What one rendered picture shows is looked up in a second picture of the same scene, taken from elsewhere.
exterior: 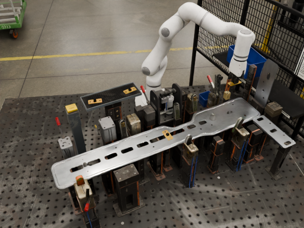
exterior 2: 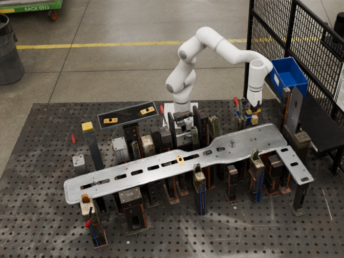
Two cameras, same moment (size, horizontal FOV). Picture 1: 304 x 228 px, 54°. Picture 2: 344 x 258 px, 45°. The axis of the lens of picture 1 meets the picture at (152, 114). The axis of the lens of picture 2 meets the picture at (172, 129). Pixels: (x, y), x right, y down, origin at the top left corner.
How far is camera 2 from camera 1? 0.80 m
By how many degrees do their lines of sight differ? 10
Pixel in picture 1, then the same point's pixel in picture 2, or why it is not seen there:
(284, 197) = (299, 236)
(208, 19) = (221, 47)
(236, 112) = (260, 140)
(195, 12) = (209, 39)
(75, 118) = (91, 136)
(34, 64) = (71, 54)
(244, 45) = (256, 77)
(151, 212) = (157, 235)
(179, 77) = (238, 79)
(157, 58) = (180, 77)
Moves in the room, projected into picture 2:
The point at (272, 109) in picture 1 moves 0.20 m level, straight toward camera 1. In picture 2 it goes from (298, 140) to (282, 161)
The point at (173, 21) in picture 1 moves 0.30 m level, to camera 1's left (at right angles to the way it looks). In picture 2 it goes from (192, 44) to (142, 42)
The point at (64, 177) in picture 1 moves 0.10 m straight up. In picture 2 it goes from (73, 193) to (69, 183)
